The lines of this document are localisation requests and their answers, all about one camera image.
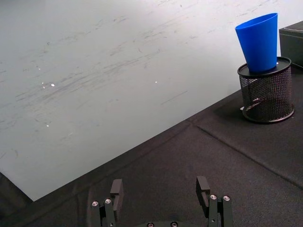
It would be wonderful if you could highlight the black cloth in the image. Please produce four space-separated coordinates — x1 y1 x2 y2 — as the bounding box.
0 62 303 227

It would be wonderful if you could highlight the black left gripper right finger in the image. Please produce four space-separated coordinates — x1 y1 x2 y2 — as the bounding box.
196 175 234 227

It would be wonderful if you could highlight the blue plastic cup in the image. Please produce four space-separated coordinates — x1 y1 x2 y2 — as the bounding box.
234 12 279 73

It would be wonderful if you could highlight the black box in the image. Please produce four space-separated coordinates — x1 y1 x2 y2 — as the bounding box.
279 20 303 70

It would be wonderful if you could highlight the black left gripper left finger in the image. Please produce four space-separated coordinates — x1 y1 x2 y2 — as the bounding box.
90 178 125 227

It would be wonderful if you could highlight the black wire mesh holder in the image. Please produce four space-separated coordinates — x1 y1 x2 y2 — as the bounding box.
237 56 295 124

